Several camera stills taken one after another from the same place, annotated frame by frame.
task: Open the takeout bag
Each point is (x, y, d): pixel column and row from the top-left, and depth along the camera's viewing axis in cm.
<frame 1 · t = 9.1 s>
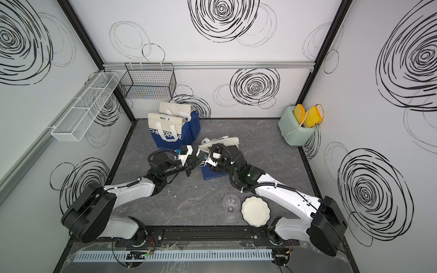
left hand: (202, 158, 77), fingers closed
right hand: (209, 150, 74), fingers open
blue cream takeout bag: (168, 132, 91), point 19 cm above the table
blue cream takeout bag 2: (190, 129, 99), point 14 cm above the table
mint green toaster: (293, 134, 100), point 12 cm above the table
left yellow toast slice: (299, 112, 98), point 21 cm above the table
white scalloped plate: (255, 211, 82), on the table
clear plastic cup: (231, 203, 85), on the table

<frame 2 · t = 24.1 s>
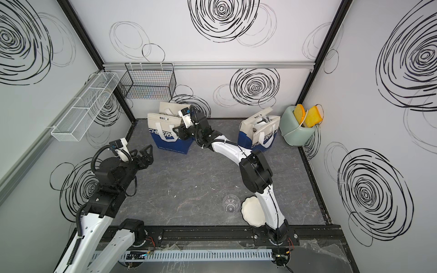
left hand: (143, 147, 70), fingers open
right hand: (175, 127, 85), fingers open
blue cream takeout bag 3: (258, 131, 83), point 26 cm above the table
the other named things where they were.

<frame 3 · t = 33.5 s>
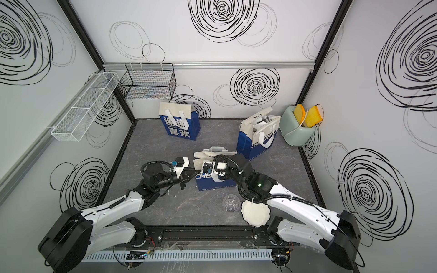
left hand: (198, 171, 74), fingers closed
right hand: (218, 156, 72), fingers closed
blue cream takeout bag: (205, 181, 78), point 14 cm above the table
the other named things where they were.

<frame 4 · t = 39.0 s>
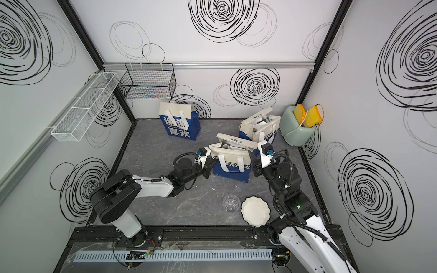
left hand: (216, 159, 83), fingers closed
right hand: (256, 150, 65), fingers open
blue cream takeout bag: (231, 157, 76), point 23 cm above the table
the other named things where they were.

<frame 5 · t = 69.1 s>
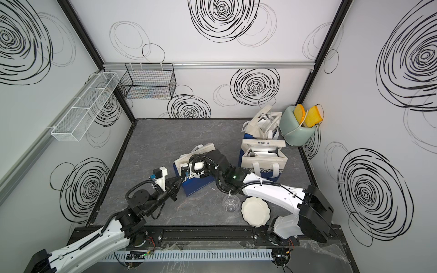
left hand: (183, 177, 73), fingers closed
right hand: (196, 153, 73), fingers closed
blue cream takeout bag: (263, 158, 73), point 26 cm above the table
blue cream takeout bag 2: (192, 183, 77), point 15 cm above the table
the other named things where they were.

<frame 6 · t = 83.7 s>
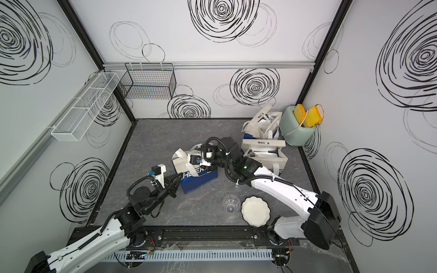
left hand: (181, 175, 75), fingers closed
right hand: (196, 151, 70), fingers open
blue cream takeout bag 2: (187, 163, 73), point 24 cm above the table
the other named things where they were.

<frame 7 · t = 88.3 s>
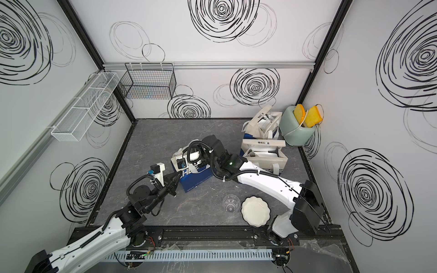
left hand: (181, 173, 75), fingers closed
right hand: (193, 141, 72), fingers closed
the named things where they were.

